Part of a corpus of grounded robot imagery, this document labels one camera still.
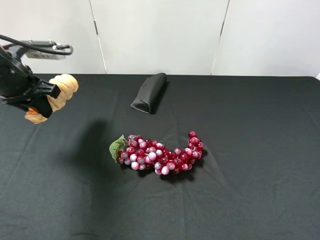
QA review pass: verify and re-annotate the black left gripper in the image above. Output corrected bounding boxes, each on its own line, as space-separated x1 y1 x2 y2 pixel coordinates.
0 51 60 118

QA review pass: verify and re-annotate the beige spiral bread roll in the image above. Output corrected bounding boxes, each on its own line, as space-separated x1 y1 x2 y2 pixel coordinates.
24 74 79 124

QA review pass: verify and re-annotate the black glasses case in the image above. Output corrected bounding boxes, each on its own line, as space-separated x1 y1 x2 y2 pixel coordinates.
130 72 167 114

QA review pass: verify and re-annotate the red grape bunch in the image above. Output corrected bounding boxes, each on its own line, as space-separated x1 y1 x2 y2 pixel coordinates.
109 131 205 176

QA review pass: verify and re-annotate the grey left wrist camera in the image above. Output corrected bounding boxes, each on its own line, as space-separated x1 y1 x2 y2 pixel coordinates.
22 39 74 60

